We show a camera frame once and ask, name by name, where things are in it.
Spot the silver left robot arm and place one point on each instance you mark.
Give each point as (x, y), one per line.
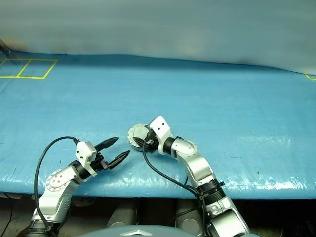
(58, 190)

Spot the grey-blue robot torso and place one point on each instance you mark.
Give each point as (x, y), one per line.
(172, 233)

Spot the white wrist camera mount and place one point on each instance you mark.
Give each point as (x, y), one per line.
(85, 154)
(160, 129)

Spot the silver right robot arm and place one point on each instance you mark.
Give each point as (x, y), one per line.
(200, 168)

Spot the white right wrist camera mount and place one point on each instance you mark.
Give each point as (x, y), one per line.
(160, 129)

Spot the grey round motor lid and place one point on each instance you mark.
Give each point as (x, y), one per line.
(138, 130)

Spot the blue plastic table cover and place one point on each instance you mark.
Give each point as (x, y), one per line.
(222, 106)

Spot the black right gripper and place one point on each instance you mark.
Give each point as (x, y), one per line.
(151, 143)

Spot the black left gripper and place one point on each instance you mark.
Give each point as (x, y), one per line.
(100, 164)

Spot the grey rounded robot leg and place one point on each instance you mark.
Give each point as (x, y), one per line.
(122, 216)
(190, 219)

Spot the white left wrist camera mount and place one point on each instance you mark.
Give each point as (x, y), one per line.
(85, 154)

